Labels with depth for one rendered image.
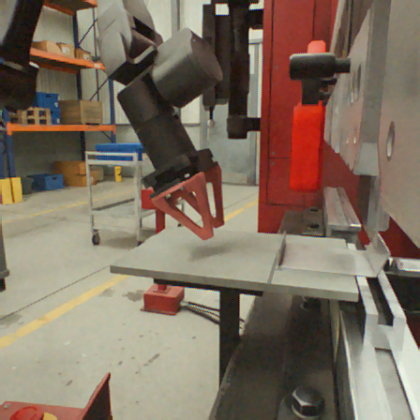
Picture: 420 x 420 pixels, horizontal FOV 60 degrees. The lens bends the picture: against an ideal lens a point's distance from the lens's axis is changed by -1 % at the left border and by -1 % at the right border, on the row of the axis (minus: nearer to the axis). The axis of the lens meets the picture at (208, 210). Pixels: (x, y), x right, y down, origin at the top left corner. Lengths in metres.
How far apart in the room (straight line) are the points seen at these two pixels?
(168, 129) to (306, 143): 0.21
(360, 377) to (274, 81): 1.10
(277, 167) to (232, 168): 6.64
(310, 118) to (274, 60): 1.05
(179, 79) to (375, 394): 0.34
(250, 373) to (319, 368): 0.08
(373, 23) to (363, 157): 0.06
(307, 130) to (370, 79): 0.09
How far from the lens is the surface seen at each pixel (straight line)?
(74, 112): 8.31
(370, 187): 0.39
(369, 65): 0.19
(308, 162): 0.27
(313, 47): 0.54
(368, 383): 0.31
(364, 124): 0.19
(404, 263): 0.46
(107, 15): 0.54
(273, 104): 1.30
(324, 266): 0.43
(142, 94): 0.45
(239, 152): 7.85
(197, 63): 0.41
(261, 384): 0.45
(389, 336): 0.35
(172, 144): 0.44
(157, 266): 0.42
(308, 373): 0.42
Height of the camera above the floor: 1.15
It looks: 12 degrees down
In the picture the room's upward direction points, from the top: straight up
